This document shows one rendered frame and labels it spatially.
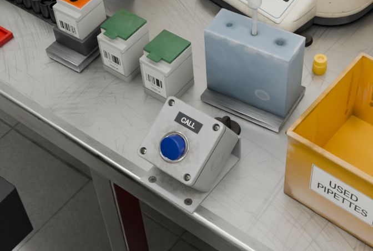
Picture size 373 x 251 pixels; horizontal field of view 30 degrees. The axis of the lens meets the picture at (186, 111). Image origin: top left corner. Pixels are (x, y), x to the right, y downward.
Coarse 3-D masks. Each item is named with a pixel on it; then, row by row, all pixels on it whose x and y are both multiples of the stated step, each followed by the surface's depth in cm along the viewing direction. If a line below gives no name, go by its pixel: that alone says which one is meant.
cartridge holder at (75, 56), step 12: (60, 36) 85; (72, 36) 84; (96, 36) 85; (48, 48) 86; (60, 48) 86; (72, 48) 86; (84, 48) 84; (96, 48) 86; (60, 60) 86; (72, 60) 85; (84, 60) 85
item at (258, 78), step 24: (216, 24) 74; (240, 24) 74; (264, 24) 74; (216, 48) 75; (240, 48) 73; (264, 48) 72; (288, 48) 71; (216, 72) 78; (240, 72) 76; (264, 72) 73; (288, 72) 72; (216, 96) 80; (240, 96) 78; (264, 96) 76; (288, 96) 75; (264, 120) 77
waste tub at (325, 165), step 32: (352, 64) 69; (320, 96) 67; (352, 96) 74; (288, 128) 65; (320, 128) 71; (352, 128) 76; (288, 160) 67; (320, 160) 64; (352, 160) 73; (288, 192) 71; (320, 192) 67; (352, 192) 63; (352, 224) 67
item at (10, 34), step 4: (0, 28) 90; (4, 28) 90; (0, 32) 90; (4, 32) 90; (8, 32) 89; (0, 36) 90; (4, 36) 89; (8, 36) 89; (12, 36) 90; (0, 40) 89; (4, 40) 89; (8, 40) 89; (0, 44) 89
